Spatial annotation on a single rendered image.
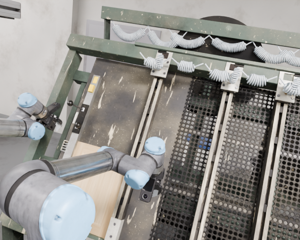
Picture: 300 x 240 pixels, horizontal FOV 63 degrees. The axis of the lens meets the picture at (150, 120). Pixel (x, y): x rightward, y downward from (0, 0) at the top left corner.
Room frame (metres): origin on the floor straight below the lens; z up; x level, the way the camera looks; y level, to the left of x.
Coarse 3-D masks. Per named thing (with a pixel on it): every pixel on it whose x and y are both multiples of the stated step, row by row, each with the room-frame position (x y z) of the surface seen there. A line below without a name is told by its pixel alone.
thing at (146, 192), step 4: (156, 176) 0.88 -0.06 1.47; (152, 180) 0.87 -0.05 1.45; (148, 184) 0.87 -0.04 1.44; (152, 184) 0.87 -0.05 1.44; (144, 188) 0.86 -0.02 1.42; (148, 188) 0.86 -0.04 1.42; (152, 188) 0.86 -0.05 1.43; (140, 192) 0.85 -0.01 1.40; (144, 192) 0.85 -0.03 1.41; (148, 192) 0.85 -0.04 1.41; (152, 192) 0.86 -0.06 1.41; (140, 196) 0.84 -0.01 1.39; (144, 196) 0.84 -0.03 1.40; (148, 196) 0.84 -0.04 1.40; (144, 200) 0.83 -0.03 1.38; (148, 200) 0.83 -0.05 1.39
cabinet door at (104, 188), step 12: (84, 144) 1.43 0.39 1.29; (72, 156) 1.40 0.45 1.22; (84, 180) 1.31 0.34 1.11; (96, 180) 1.30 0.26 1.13; (108, 180) 1.30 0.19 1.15; (120, 180) 1.29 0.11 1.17; (96, 192) 1.26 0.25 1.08; (108, 192) 1.26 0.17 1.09; (96, 204) 1.22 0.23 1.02; (108, 204) 1.22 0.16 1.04; (96, 216) 1.19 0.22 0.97; (108, 216) 1.18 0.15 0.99; (96, 228) 1.15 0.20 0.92
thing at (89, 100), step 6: (96, 84) 1.64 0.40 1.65; (96, 90) 1.63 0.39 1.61; (90, 96) 1.59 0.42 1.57; (84, 102) 1.57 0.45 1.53; (90, 102) 1.57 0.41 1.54; (90, 108) 1.58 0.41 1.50; (84, 120) 1.51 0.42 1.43; (84, 126) 1.52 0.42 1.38; (72, 132) 1.46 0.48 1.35; (72, 138) 1.44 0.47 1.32; (78, 138) 1.45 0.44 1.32; (72, 144) 1.42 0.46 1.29; (66, 150) 1.40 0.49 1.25; (72, 150) 1.40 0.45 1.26; (66, 156) 1.38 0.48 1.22
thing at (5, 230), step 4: (4, 228) 1.20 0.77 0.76; (8, 228) 1.19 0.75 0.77; (4, 232) 1.20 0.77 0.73; (8, 232) 1.19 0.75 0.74; (12, 232) 1.19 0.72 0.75; (16, 232) 1.21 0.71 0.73; (4, 236) 1.20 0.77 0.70; (8, 236) 1.19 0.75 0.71; (12, 236) 1.18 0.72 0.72; (16, 236) 1.21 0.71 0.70; (20, 236) 1.24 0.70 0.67
